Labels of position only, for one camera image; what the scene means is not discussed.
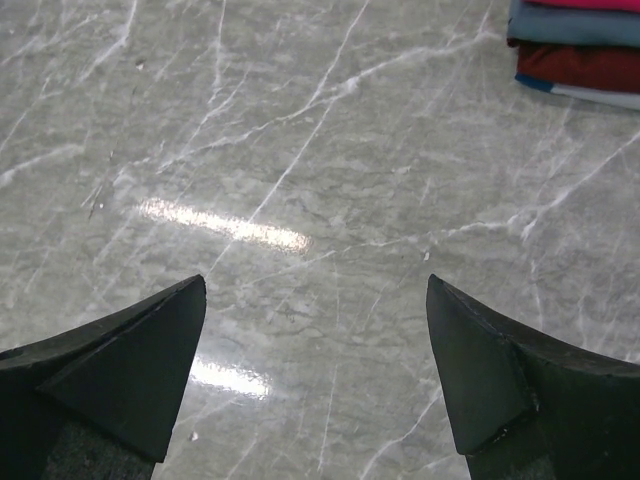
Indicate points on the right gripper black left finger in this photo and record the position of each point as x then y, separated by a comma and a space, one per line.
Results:
100, 401

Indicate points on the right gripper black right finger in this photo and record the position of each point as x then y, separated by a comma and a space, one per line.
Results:
524, 405

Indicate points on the folded blue white t shirt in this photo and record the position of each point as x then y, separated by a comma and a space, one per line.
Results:
610, 98

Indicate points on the folded dark red t shirt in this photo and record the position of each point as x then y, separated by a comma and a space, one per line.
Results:
609, 68

